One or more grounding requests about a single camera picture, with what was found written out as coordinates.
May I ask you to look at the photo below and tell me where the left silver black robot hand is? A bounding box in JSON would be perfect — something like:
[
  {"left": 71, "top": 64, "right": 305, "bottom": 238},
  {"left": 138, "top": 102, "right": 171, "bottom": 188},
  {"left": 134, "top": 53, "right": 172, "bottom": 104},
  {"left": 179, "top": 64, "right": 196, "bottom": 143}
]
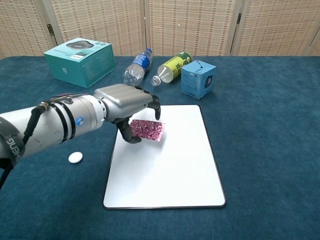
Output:
[{"left": 93, "top": 83, "right": 162, "bottom": 145}]

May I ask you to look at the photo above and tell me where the pink patterned card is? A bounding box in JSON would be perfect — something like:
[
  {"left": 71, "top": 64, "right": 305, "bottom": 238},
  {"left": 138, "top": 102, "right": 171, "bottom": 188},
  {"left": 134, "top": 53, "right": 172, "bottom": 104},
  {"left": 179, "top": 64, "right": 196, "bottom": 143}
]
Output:
[{"left": 129, "top": 119, "right": 167, "bottom": 142}]

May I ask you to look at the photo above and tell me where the blue label water bottle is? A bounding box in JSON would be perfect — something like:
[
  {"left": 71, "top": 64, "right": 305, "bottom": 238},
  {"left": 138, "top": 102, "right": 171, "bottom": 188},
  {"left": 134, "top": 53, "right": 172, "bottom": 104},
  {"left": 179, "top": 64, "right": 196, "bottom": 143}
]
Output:
[{"left": 122, "top": 47, "right": 154, "bottom": 87}]

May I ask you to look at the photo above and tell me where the green label plastic bottle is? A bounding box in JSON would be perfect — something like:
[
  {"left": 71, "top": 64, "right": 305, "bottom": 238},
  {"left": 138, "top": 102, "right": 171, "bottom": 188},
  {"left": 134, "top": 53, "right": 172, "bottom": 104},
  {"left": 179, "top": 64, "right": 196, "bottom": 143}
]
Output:
[{"left": 151, "top": 51, "right": 194, "bottom": 87}]

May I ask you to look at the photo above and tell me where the white rectangular board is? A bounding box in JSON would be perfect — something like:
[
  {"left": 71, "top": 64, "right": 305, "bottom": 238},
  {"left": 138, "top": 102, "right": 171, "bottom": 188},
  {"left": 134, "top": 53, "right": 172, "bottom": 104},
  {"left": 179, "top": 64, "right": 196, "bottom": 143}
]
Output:
[{"left": 102, "top": 104, "right": 227, "bottom": 211}]

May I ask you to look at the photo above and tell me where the teal speaker packaging box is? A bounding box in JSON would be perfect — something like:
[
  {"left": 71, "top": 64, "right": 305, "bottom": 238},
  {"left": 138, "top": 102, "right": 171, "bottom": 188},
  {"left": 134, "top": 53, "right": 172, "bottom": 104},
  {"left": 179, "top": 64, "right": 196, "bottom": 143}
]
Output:
[{"left": 43, "top": 37, "right": 117, "bottom": 89}]

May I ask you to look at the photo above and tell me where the small white round disc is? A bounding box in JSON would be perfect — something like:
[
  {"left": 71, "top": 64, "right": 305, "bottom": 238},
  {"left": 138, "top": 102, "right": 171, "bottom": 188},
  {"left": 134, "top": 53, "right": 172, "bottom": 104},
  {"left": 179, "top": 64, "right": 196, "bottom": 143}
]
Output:
[{"left": 68, "top": 151, "right": 84, "bottom": 165}]

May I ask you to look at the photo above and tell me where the small blue carton box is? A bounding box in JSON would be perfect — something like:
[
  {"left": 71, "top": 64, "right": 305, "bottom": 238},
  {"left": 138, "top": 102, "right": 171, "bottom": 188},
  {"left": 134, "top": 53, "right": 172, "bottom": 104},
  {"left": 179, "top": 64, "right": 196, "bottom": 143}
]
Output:
[{"left": 180, "top": 59, "right": 217, "bottom": 101}]

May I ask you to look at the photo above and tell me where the bamboo folding screen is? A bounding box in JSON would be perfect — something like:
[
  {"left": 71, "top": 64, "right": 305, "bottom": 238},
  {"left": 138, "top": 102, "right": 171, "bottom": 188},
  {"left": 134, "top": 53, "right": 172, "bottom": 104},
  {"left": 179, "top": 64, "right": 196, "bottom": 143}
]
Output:
[{"left": 0, "top": 0, "right": 320, "bottom": 60}]

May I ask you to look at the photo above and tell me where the blue felt table cover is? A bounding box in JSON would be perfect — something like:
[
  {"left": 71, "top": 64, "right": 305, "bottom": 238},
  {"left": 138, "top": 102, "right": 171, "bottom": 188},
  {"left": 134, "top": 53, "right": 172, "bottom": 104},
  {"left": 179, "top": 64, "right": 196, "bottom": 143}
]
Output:
[{"left": 0, "top": 55, "right": 320, "bottom": 240}]

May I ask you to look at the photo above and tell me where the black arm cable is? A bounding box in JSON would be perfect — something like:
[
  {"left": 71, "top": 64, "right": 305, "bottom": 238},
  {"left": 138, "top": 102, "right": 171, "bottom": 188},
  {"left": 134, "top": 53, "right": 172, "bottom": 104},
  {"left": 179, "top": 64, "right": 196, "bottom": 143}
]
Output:
[{"left": 0, "top": 101, "right": 55, "bottom": 192}]

